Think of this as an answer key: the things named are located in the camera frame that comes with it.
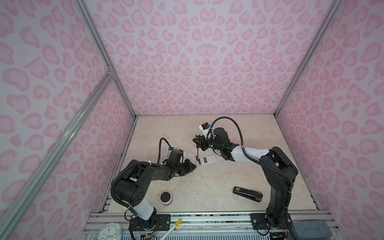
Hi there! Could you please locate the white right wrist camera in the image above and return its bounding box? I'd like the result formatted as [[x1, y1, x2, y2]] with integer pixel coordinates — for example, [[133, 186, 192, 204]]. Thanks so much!
[[199, 123, 212, 138]]

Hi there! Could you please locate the aluminium rail base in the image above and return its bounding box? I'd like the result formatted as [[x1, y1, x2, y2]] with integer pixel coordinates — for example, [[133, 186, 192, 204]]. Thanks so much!
[[80, 210, 343, 240]]

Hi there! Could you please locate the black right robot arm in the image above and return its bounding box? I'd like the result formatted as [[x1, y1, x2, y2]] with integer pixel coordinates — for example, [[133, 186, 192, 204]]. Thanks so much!
[[193, 123, 298, 229]]

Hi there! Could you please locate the black stapler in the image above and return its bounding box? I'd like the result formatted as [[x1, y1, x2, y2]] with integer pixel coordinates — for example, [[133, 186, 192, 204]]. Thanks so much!
[[233, 187, 263, 202]]

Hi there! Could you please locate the aluminium frame strut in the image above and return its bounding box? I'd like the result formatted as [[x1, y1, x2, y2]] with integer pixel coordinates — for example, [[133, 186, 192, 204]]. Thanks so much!
[[274, 0, 344, 119], [1, 1, 132, 240]]

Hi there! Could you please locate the aluminium frame strut left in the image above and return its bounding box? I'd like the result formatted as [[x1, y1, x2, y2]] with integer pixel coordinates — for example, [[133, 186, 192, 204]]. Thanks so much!
[[1, 1, 132, 240]]

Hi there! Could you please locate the black yellow handled screwdriver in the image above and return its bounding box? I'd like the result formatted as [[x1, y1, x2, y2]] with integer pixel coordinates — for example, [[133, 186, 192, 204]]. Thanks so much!
[[196, 134, 201, 161]]

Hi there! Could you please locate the pink black tape roll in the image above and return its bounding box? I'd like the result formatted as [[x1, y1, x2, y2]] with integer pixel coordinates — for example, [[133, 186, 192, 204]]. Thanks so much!
[[160, 191, 173, 206]]

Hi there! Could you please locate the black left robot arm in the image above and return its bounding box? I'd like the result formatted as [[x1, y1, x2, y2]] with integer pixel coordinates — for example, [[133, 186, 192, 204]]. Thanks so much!
[[111, 159, 197, 231]]

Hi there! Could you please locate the black left camera cable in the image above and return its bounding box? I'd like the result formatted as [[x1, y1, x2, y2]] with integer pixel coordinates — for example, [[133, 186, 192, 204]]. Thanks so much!
[[157, 137, 173, 164]]

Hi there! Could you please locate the black right camera cable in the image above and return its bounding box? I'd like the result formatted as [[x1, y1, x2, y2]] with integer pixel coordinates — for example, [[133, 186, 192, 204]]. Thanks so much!
[[209, 116, 245, 151]]

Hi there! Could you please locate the yellow capped white marker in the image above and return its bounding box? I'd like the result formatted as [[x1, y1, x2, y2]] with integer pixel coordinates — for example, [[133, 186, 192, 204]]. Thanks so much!
[[160, 219, 182, 240]]

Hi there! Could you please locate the aluminium frame strut right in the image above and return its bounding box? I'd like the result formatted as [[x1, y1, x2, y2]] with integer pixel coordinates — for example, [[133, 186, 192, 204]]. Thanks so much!
[[274, 0, 344, 119]]

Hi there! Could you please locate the white analog clock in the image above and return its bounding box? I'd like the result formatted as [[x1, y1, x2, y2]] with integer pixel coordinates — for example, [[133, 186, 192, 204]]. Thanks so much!
[[97, 223, 123, 240]]

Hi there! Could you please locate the grey cloth pad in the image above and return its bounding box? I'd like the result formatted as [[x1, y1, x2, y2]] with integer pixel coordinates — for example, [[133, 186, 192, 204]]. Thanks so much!
[[291, 220, 332, 240]]

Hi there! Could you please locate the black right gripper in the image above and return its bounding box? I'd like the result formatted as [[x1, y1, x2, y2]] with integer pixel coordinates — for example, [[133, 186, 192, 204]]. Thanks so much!
[[192, 134, 223, 152]]

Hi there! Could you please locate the red and white remote control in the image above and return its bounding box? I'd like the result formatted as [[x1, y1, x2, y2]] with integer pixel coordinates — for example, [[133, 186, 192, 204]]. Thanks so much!
[[196, 155, 217, 167]]

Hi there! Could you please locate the black camera cable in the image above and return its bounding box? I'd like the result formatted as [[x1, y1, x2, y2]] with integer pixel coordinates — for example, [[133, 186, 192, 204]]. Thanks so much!
[[157, 137, 173, 164], [209, 116, 245, 151]]

